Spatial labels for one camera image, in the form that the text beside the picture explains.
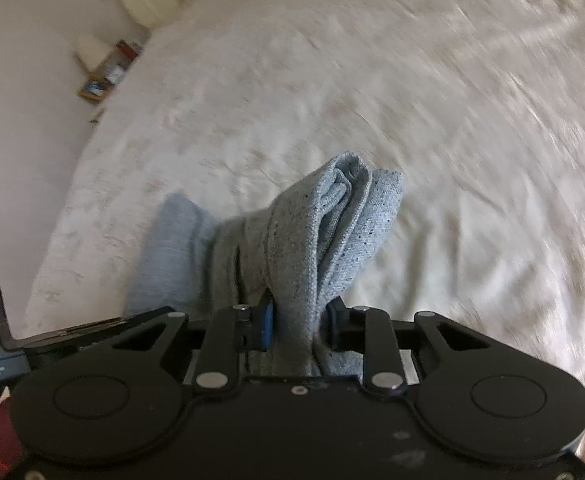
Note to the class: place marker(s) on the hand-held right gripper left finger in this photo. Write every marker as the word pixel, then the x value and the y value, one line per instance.
pixel 267 322

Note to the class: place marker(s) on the white bed cover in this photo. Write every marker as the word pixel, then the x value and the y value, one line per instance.
pixel 472 160

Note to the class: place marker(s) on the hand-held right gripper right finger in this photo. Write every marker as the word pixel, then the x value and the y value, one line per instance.
pixel 333 327

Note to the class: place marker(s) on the grey pants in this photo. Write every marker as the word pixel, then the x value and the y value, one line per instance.
pixel 292 240

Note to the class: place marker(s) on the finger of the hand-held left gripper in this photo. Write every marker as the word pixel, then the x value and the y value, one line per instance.
pixel 72 334

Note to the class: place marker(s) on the wooden bedside shelf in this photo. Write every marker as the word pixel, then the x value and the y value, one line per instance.
pixel 107 70

